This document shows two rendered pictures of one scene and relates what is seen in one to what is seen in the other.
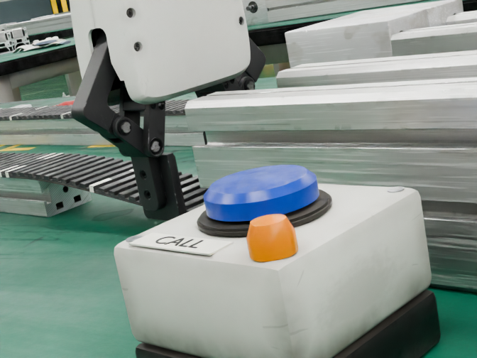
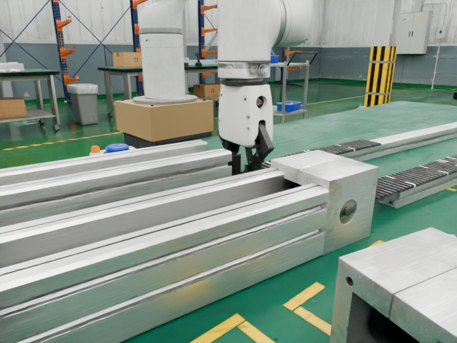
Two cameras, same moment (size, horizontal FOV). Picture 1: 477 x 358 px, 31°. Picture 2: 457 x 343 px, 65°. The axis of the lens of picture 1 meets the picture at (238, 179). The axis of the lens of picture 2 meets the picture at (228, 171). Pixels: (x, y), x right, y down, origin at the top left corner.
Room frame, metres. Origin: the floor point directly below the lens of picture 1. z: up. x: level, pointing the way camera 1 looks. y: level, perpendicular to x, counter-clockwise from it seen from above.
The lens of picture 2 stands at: (0.59, -0.57, 1.01)
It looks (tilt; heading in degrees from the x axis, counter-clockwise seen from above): 18 degrees down; 101
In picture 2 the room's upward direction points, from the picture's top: straight up
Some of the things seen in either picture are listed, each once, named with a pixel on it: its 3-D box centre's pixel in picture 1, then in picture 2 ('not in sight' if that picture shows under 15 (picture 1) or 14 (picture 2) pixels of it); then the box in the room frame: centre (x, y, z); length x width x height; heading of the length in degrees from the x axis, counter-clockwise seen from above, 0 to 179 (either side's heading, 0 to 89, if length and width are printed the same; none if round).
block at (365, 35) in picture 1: (373, 82); (313, 194); (0.62, -0.11, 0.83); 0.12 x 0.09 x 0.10; 135
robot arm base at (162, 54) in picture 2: not in sight; (163, 68); (0.21, 0.46, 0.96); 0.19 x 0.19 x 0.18
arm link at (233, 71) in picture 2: not in sight; (244, 71); (0.51, 0.02, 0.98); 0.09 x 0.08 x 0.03; 135
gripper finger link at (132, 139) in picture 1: (139, 170); (229, 156); (0.48, 0.05, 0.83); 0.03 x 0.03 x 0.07; 45
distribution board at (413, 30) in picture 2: not in sight; (417, 47); (3.92, 11.14, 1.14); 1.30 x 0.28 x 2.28; 142
